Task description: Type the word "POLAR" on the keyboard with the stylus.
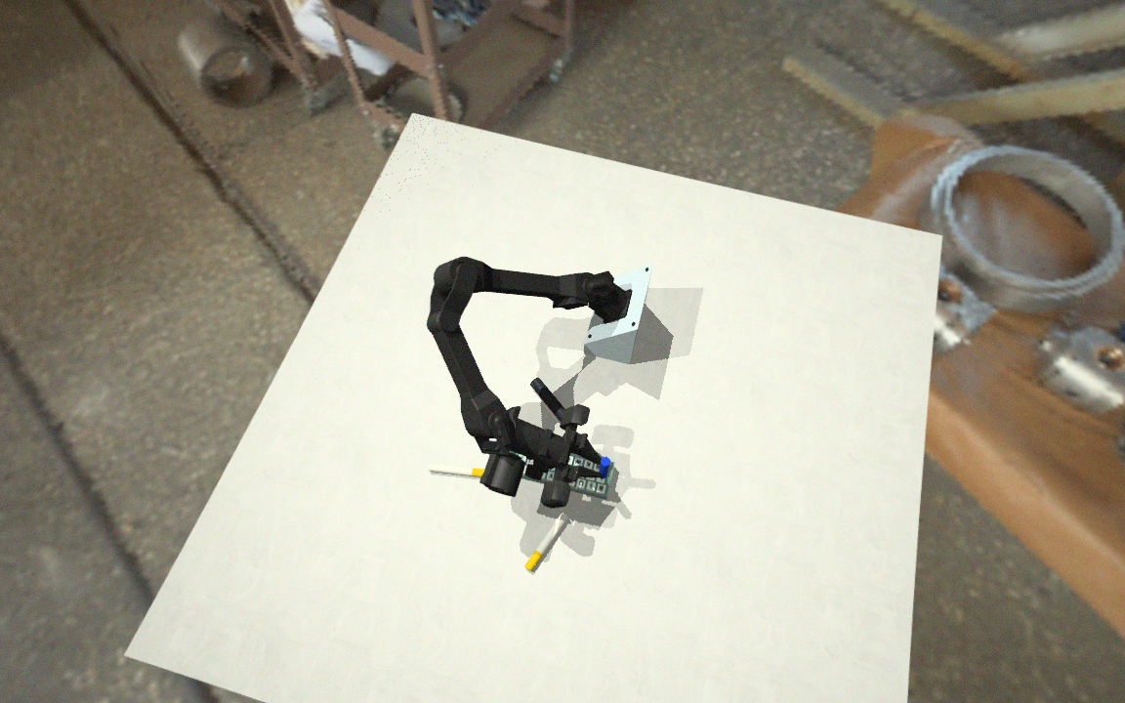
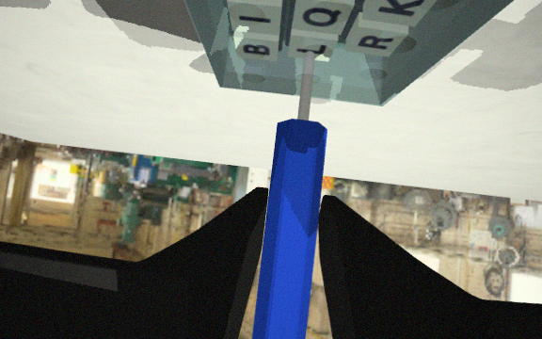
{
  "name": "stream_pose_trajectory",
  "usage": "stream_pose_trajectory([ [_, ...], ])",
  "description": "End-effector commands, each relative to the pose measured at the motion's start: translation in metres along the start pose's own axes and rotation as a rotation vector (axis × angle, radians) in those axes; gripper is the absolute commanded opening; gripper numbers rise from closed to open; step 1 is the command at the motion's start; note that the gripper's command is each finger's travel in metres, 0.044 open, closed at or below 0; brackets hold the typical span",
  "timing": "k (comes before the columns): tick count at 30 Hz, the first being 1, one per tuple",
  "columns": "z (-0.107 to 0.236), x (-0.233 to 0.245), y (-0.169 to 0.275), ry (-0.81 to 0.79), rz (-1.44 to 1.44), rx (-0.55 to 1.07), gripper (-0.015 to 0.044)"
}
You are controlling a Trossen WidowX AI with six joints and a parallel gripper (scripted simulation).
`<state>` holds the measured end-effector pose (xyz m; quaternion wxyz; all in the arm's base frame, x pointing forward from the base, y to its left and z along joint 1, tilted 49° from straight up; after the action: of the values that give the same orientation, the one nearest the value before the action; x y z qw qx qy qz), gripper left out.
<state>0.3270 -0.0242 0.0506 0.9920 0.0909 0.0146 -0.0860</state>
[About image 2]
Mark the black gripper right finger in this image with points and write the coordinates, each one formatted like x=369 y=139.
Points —
x=375 y=289

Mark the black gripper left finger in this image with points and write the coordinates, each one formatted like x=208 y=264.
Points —
x=197 y=288

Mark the blue stylus with grey metal tip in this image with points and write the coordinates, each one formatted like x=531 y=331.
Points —
x=291 y=225

